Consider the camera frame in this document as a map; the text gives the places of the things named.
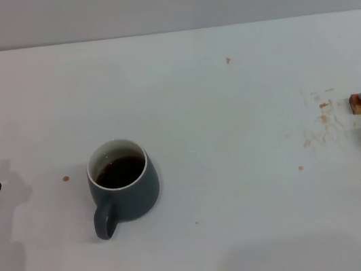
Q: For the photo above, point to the dark grey ceramic cup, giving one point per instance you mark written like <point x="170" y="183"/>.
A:
<point x="135" y="197"/>

